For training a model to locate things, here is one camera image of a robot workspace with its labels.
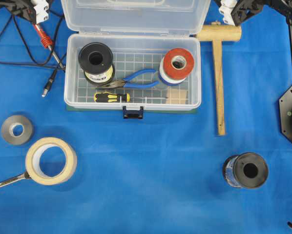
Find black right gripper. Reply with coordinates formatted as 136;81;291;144
219;0;287;26

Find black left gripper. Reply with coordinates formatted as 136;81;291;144
0;0;49;24

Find clear plastic tool box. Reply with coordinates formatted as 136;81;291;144
62;0;210;112

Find black tool box latch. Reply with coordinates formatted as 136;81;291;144
123;106;144;119

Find wooden mallet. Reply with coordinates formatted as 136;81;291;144
195;21;242;136

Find red soldering iron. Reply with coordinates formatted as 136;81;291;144
33;24;64;69

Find red white tape spool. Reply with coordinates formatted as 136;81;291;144
158;48;195;86

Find cardboard piece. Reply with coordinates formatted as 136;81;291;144
166;89;188;104

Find yellow black screwdriver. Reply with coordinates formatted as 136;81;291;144
93;92;169;103

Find grey tape roll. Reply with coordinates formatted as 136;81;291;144
1;115;33;145

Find beige masking tape roll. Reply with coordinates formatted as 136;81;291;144
25;137;78;186

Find silver wrench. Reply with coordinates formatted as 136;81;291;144
0;171;31;188

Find blue table cloth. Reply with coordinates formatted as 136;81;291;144
0;8;292;234

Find black power cable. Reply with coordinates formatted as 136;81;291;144
0;7;66;98

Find black wire spool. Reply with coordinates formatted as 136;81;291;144
78;42;115;86

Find blue handled pliers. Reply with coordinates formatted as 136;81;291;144
96;69;160;89

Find dark wire spool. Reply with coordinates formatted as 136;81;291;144
222;152;269;189

